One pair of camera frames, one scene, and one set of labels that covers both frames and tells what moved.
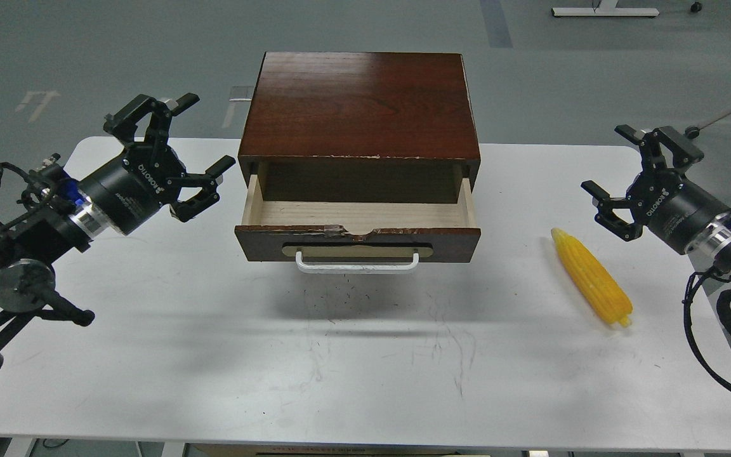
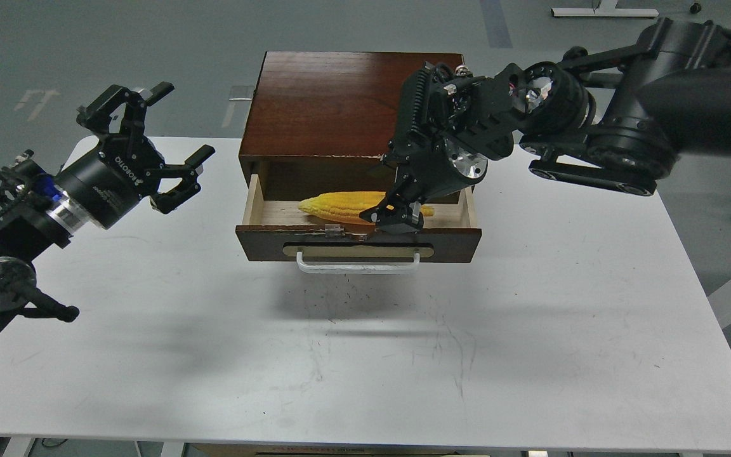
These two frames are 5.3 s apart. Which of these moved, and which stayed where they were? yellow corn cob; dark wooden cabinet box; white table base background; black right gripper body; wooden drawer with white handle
Moved: yellow corn cob; black right gripper body
Stayed: wooden drawer with white handle; dark wooden cabinet box; white table base background
